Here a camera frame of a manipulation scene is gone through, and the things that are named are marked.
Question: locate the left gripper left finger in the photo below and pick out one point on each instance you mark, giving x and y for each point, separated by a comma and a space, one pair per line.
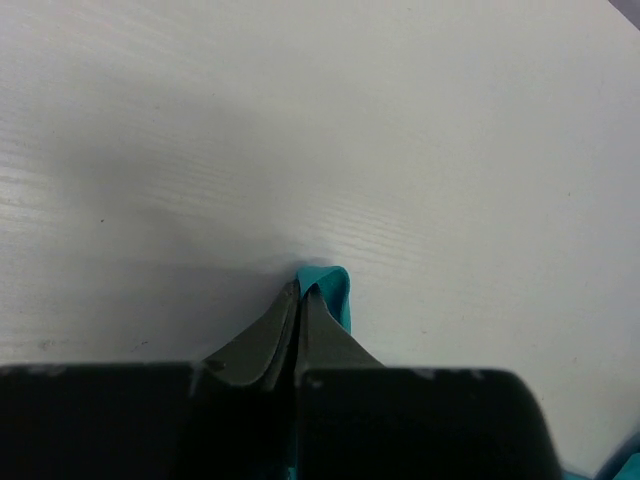
223, 417

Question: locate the teal t shirt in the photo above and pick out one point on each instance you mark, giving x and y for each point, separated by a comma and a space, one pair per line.
334, 285

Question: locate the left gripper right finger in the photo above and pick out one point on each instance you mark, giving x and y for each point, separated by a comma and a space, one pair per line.
359, 419

